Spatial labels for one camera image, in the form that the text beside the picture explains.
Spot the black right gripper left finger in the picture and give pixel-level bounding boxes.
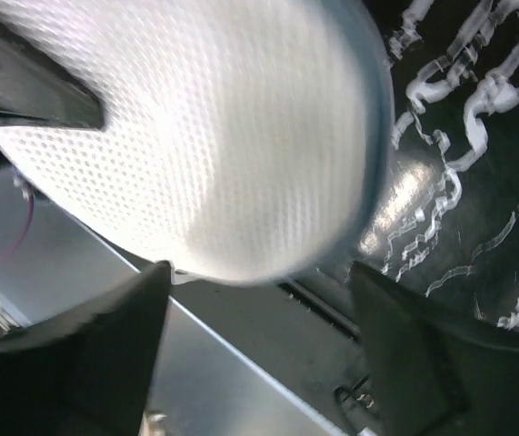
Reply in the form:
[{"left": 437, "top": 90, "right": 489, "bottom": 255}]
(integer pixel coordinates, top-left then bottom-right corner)
[{"left": 0, "top": 262, "right": 171, "bottom": 435}]

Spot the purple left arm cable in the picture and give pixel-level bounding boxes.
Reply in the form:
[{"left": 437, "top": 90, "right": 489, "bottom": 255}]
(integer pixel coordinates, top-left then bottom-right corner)
[{"left": 0, "top": 190, "right": 35, "bottom": 269}]

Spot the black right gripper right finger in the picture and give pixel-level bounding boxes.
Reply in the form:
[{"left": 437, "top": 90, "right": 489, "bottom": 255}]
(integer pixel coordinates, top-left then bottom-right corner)
[{"left": 349, "top": 263, "right": 519, "bottom": 435}]

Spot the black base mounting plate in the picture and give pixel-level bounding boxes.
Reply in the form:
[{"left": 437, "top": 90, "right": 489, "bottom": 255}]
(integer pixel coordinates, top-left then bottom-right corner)
[{"left": 174, "top": 281, "right": 382, "bottom": 435}]

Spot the white mesh laundry bag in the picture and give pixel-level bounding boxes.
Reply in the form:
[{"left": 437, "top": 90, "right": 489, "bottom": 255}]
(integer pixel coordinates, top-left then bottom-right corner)
[{"left": 0, "top": 1, "right": 393, "bottom": 285}]

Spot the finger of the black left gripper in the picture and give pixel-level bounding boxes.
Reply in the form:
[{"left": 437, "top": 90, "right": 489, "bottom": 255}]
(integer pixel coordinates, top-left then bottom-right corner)
[{"left": 0, "top": 21, "right": 105, "bottom": 130}]

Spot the black marbled table mat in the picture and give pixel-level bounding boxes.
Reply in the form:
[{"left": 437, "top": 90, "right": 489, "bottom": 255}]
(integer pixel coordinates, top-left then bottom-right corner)
[{"left": 305, "top": 1, "right": 519, "bottom": 332}]

